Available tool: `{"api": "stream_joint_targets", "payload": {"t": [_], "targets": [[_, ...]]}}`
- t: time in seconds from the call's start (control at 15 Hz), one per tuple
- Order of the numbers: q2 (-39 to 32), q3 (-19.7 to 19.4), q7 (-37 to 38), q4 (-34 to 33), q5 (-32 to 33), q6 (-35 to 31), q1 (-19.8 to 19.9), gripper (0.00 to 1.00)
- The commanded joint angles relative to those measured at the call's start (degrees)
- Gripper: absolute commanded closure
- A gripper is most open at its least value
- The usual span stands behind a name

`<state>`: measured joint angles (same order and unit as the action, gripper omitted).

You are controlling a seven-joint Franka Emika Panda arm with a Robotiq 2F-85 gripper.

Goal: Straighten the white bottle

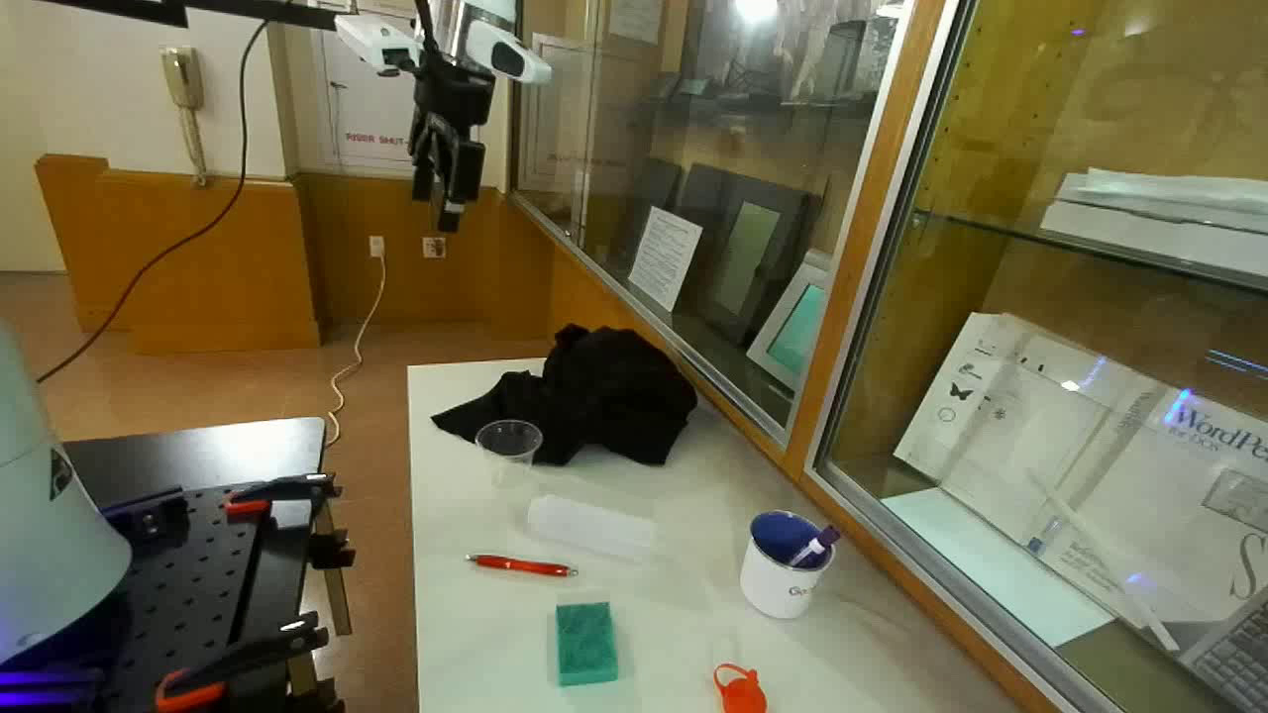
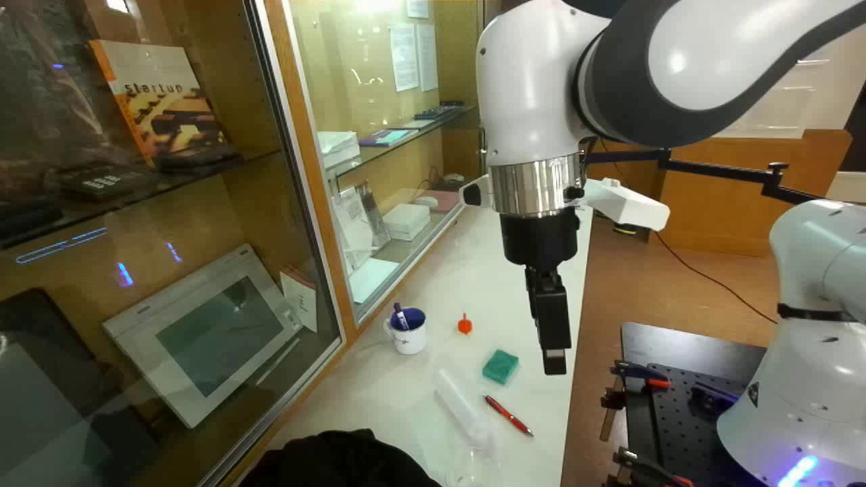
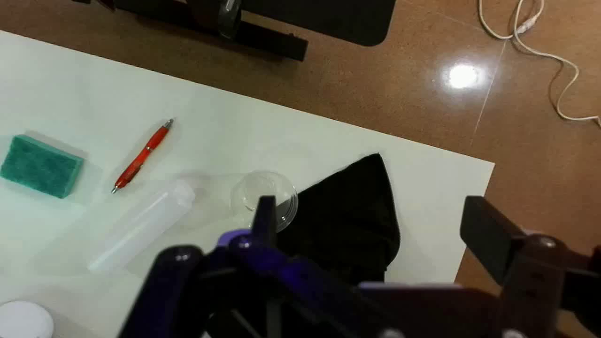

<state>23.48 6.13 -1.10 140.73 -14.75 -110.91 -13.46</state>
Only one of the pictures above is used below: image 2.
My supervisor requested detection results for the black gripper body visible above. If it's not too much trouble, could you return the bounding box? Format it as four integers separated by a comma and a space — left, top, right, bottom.
501, 207, 579, 270

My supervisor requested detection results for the translucent white plastic bottle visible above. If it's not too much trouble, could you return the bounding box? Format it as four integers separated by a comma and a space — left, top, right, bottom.
433, 368, 494, 454

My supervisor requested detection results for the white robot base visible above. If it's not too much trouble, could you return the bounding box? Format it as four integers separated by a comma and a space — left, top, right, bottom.
717, 201, 866, 487

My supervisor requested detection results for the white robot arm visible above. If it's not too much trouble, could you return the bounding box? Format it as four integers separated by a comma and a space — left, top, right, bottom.
475, 0, 866, 376

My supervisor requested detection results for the green sponge block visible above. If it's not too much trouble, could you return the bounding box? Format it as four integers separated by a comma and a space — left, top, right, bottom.
482, 348, 519, 385

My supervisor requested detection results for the small orange cap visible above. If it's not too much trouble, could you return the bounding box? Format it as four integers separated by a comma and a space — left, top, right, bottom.
454, 314, 473, 334

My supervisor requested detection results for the red ballpoint pen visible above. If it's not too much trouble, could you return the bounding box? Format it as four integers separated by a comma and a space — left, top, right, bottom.
482, 394, 532, 437

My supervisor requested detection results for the white mug blue inside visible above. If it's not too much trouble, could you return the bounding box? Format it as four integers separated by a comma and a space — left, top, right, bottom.
383, 306, 428, 353

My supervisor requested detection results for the black cloth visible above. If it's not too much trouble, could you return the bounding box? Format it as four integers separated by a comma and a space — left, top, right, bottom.
237, 428, 440, 487

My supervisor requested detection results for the glass display cabinet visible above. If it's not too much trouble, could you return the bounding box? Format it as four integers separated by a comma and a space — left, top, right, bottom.
0, 0, 473, 487

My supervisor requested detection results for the white framed tablet screen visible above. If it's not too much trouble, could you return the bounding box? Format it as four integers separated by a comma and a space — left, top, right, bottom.
102, 243, 299, 428

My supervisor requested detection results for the orange patterned book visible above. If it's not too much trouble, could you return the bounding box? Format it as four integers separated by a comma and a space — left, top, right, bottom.
91, 41, 236, 169

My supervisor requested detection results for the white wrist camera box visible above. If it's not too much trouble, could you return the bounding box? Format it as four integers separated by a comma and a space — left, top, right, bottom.
583, 179, 671, 230

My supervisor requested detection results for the red handled clamp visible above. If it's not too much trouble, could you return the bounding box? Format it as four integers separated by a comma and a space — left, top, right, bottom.
601, 359, 673, 440

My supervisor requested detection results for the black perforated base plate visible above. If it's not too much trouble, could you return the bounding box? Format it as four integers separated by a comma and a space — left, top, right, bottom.
620, 325, 763, 487

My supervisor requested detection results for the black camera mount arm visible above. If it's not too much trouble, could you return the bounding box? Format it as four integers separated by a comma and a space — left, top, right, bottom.
586, 148, 809, 205

